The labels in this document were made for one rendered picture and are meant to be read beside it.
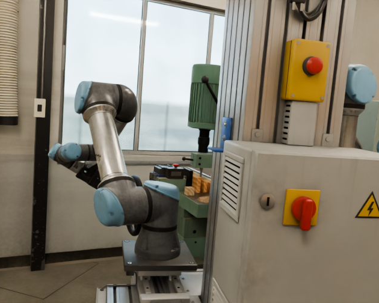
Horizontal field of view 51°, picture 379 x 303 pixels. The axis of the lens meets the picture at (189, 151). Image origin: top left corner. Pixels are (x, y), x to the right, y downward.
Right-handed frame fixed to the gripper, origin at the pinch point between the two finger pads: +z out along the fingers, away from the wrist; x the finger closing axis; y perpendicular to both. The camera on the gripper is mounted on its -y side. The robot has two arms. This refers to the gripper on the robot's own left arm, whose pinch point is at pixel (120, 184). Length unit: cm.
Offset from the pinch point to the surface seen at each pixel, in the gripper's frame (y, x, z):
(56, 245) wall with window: 70, -127, 23
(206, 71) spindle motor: -67, 13, 2
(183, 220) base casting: -2.0, 23.5, 26.7
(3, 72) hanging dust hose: -19, -104, -75
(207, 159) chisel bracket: -33.5, 7.7, 28.4
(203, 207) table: -11.6, 37.8, 24.2
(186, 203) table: -9.1, 25.6, 22.5
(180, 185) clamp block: -15.0, 14.9, 20.5
